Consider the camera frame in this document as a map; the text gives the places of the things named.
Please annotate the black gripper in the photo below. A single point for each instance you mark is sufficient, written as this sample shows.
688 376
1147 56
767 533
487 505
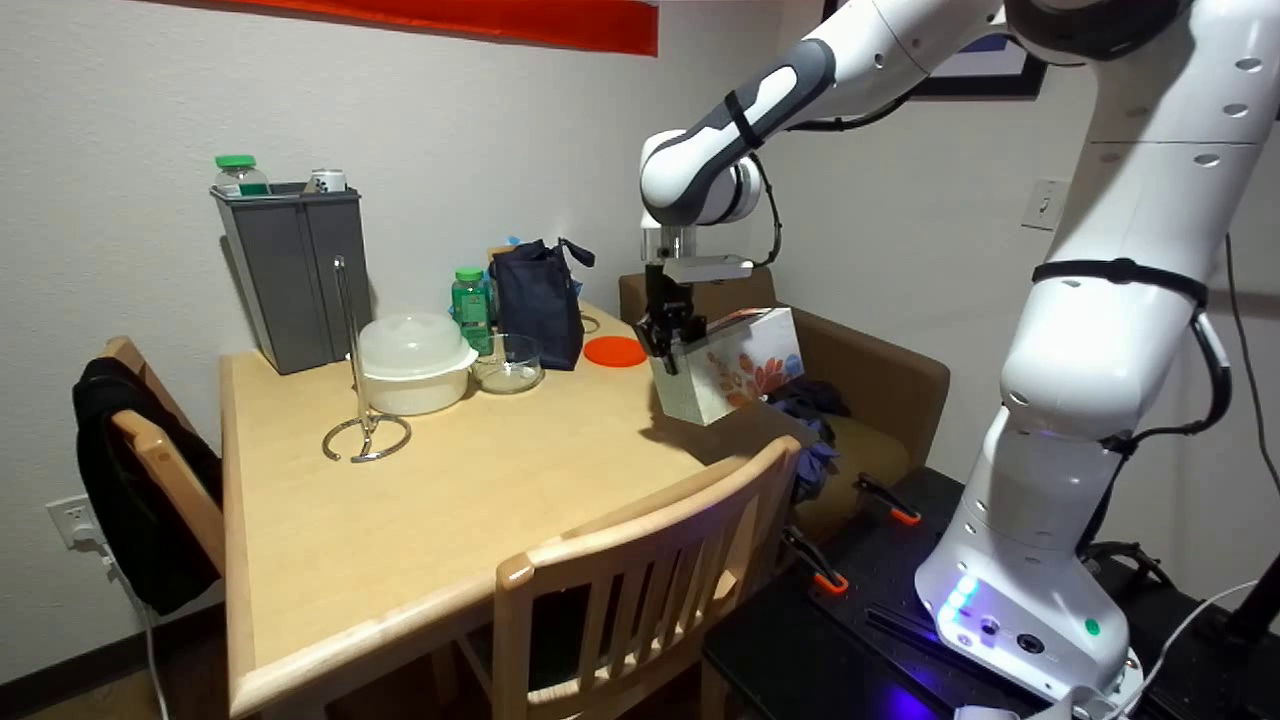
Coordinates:
670 322

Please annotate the white floral tissue box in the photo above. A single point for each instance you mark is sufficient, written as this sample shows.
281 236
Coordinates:
742 363

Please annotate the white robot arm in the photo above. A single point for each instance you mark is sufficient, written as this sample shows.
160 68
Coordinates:
1186 97

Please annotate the orange round lid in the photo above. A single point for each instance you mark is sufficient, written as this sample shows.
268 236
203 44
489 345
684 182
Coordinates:
614 355

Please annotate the dark navy bag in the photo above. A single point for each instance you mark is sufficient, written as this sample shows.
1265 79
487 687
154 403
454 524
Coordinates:
537 298

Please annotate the black clothing pile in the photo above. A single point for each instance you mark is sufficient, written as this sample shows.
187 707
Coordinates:
800 396

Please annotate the clear glass bowl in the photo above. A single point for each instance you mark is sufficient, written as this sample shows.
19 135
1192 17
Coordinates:
512 365

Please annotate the purple cloth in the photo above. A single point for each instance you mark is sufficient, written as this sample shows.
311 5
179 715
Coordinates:
817 459

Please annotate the green plastic bottle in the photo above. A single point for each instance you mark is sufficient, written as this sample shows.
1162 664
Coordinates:
471 308

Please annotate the brown armchair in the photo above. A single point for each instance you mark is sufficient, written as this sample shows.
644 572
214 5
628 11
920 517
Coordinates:
887 406

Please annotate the white lidded bowl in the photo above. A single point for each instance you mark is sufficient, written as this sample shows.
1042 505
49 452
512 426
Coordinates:
415 365

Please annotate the wooden chair near robot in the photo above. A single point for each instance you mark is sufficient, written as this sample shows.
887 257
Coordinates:
607 614

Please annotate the grey plastic bin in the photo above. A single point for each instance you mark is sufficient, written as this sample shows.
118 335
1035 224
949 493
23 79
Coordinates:
296 266

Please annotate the green capped bottle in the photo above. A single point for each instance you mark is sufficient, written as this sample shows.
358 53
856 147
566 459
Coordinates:
239 178

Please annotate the wooden chair with jacket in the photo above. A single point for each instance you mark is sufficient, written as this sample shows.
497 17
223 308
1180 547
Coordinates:
160 459

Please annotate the black jacket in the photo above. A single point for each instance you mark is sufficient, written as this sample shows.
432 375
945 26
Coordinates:
144 533

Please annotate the orange handled clamp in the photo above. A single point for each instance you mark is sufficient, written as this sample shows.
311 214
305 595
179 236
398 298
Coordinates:
898 511
821 570

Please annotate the red wall banner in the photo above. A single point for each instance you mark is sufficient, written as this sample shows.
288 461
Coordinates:
587 26

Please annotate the metal wire ring stand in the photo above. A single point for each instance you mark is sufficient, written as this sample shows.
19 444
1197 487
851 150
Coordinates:
368 432

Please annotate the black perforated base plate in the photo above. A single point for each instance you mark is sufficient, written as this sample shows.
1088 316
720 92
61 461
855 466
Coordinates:
871 652

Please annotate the wall power outlet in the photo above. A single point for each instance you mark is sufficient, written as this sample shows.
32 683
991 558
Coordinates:
78 524

